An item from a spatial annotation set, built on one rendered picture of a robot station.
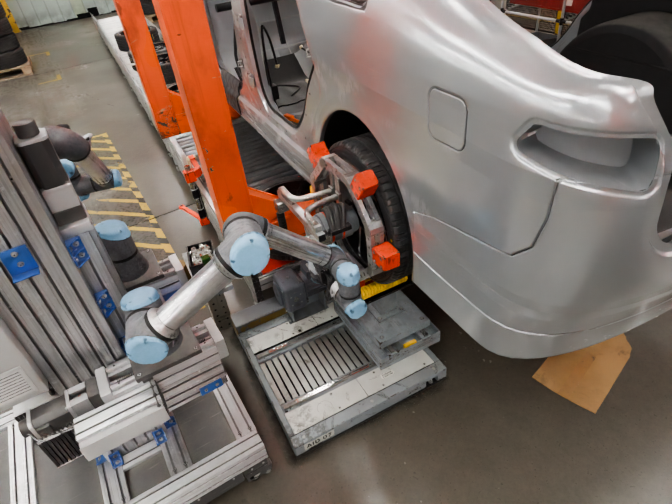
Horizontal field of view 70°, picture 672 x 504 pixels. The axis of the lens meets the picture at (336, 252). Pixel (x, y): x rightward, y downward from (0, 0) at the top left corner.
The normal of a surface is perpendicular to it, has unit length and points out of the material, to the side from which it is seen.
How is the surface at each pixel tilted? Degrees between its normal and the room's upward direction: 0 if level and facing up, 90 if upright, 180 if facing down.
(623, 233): 89
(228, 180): 90
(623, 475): 0
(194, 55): 90
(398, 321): 0
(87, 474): 0
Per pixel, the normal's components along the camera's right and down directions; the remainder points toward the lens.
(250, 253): 0.44, 0.46
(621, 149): -0.22, 0.58
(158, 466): -0.10, -0.79
